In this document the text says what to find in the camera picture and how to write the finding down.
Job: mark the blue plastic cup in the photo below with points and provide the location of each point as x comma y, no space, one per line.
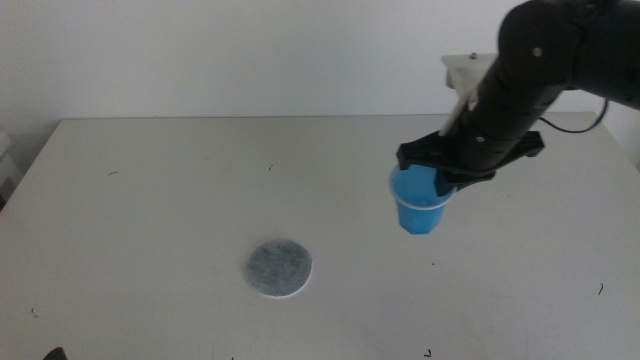
417,215

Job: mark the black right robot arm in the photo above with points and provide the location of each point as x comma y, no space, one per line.
550,45

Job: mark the round grey felt cup mat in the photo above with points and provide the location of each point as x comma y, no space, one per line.
278,269

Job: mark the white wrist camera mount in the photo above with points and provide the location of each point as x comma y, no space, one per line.
462,75

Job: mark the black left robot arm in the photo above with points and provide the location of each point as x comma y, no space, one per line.
55,354

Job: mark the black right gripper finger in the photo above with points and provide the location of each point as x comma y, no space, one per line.
443,183
470,179

